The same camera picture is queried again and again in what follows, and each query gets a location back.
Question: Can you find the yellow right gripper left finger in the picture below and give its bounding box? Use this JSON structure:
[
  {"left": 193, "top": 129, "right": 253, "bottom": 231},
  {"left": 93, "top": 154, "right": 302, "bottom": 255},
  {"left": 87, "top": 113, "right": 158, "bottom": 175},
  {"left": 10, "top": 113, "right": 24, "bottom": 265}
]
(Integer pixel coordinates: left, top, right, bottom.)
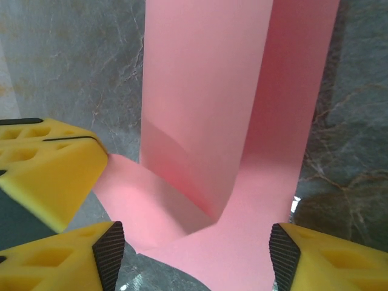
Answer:
[{"left": 0, "top": 220, "right": 125, "bottom": 291}]

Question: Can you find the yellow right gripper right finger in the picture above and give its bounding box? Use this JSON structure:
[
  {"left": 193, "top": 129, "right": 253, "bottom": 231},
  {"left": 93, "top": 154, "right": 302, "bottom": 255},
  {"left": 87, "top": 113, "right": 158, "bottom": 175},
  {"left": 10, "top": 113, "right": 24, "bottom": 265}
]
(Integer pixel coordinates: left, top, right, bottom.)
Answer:
[{"left": 268, "top": 222, "right": 388, "bottom": 291}]

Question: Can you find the pink square paper sheet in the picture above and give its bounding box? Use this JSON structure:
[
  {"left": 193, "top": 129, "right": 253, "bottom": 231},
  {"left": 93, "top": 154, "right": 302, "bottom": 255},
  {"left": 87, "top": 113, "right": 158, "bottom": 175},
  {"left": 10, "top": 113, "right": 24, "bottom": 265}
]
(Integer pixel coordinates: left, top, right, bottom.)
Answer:
[{"left": 92, "top": 0, "right": 342, "bottom": 291}]

